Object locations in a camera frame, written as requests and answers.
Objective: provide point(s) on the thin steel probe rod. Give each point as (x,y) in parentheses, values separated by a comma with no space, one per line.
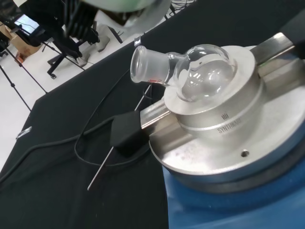
(100,168)

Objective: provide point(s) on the small clear cloth clip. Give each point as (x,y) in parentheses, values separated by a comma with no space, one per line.
(23,132)
(137,41)

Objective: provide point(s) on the black bench cloth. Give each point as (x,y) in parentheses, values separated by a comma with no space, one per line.
(59,202)

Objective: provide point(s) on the computer monitor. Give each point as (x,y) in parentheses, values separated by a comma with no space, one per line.
(26,23)

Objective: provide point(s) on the black tripod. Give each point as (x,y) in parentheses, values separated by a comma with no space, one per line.
(14,86)

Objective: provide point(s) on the brown cardboard box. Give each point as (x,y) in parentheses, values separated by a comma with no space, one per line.
(26,45)

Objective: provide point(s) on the person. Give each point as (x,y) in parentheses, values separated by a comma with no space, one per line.
(54,35)

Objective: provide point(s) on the black office chair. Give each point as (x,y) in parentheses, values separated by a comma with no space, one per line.
(78,23)

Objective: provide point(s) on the clear round-bottom glass flask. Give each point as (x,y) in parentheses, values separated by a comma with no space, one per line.
(207,71)

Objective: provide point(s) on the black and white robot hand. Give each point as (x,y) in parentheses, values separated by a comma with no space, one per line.
(124,4)

